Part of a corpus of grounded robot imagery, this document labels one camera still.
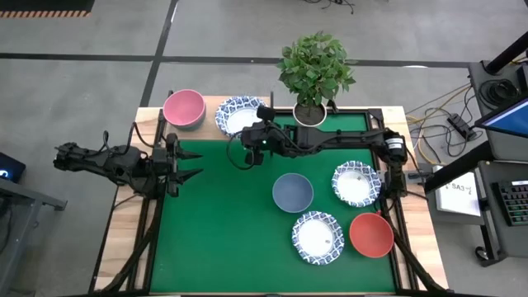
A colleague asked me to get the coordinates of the black floor cable bundle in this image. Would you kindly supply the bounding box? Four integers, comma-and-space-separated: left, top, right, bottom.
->
304, 0, 356, 16

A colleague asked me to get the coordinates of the black power strip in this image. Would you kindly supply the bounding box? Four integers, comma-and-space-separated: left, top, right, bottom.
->
447, 113, 476, 141

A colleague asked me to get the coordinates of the blue-grey plastic bowl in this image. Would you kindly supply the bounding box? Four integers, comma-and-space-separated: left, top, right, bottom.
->
271, 172, 315, 214

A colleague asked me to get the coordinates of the grey side desk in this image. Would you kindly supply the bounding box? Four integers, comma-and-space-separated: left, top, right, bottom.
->
424, 158, 528, 267

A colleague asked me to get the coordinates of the monitor with blue screen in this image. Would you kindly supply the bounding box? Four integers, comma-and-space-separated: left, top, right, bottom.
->
474, 95, 528, 139

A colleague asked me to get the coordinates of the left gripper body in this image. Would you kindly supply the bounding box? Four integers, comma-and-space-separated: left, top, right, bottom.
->
151, 131, 182, 198

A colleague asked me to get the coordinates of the white paper sign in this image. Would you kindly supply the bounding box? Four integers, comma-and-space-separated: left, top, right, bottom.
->
433, 181, 483, 218

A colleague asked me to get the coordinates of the black support beam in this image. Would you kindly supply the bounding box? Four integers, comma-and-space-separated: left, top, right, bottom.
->
423, 139, 496, 193

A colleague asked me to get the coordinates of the pink plastic bowl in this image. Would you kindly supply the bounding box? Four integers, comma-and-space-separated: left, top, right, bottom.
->
162, 88, 207, 129

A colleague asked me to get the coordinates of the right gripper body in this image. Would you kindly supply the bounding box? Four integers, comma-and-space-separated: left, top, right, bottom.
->
246, 106, 290, 166

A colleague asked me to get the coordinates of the green plant in white pot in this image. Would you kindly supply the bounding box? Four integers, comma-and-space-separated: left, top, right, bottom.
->
276, 31, 358, 129

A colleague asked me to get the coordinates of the black slanted pole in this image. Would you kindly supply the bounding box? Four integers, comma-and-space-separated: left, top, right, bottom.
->
484, 31, 528, 75

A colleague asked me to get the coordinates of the grey equipment cart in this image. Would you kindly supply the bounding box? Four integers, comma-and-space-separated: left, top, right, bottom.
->
468, 59, 528, 164

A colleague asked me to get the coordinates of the black backlit keyboard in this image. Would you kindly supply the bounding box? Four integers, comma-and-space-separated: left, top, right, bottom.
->
497, 179, 528, 227

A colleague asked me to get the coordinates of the grey metal stand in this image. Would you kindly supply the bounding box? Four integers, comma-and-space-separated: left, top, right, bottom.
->
0, 177, 68, 296

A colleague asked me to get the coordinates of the black device with blue light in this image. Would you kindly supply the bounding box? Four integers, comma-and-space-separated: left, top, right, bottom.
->
0, 151, 26, 185

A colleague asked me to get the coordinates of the black hazard-striped floor mat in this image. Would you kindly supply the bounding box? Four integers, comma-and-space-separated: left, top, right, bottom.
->
0, 0, 96, 18

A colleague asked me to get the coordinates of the black aluminium rig frame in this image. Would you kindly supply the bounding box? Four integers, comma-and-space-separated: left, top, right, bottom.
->
88, 105, 453, 297

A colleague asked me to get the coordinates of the red plastic bowl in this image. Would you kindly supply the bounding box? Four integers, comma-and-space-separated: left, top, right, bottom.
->
348, 211, 395, 259

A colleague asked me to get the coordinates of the yellow floor cable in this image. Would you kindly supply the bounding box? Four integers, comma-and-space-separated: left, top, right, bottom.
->
406, 83, 472, 166

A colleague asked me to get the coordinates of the green table mat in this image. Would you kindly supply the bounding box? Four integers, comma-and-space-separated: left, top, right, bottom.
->
149, 111, 398, 295

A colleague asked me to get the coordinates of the coiled black cable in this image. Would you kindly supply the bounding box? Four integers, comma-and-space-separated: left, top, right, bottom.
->
478, 78, 521, 109

